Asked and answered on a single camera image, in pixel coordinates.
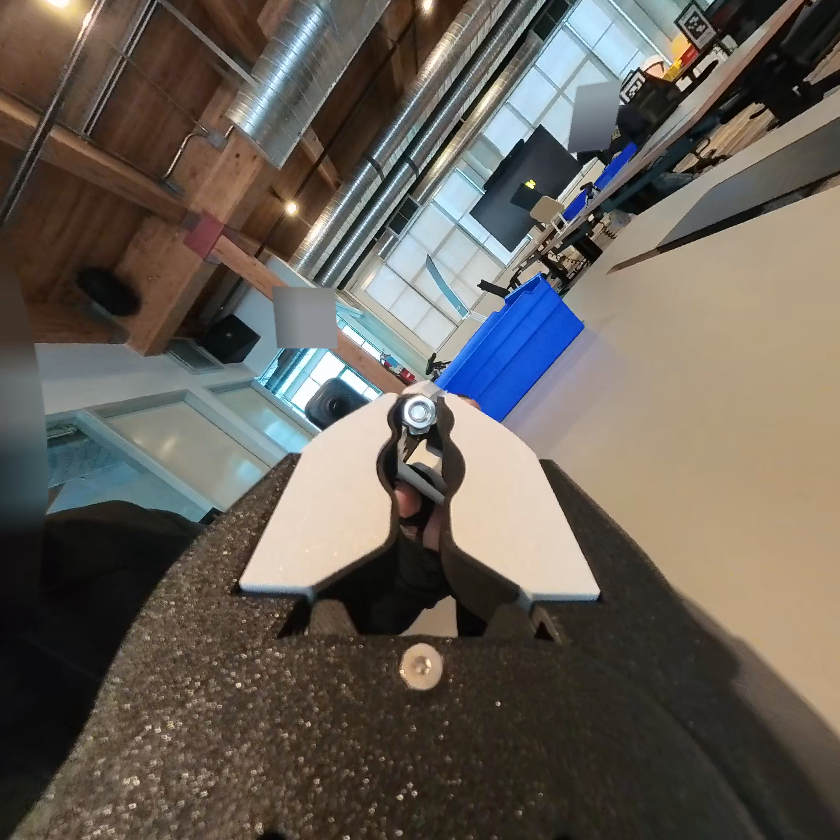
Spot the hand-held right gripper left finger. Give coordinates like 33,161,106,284
239,394,410,606

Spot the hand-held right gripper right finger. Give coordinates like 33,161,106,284
431,394,602,609

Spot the metal hex nut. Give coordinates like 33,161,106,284
401,394,439,435

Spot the large blue plastic bin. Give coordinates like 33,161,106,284
436,273,586,424

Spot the person's black jacket torso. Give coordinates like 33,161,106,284
40,503,283,788

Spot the clear tilted panel stand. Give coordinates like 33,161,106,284
423,254,466,319

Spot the large black monitor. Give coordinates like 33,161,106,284
469,125,581,253

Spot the small blue storage bin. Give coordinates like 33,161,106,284
565,142,640,221

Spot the wooden support post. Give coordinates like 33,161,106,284
184,217,408,392

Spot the long silver ceiling duct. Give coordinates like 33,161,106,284
292,0,578,287

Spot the silver spiral air duct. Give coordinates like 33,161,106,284
230,0,395,174

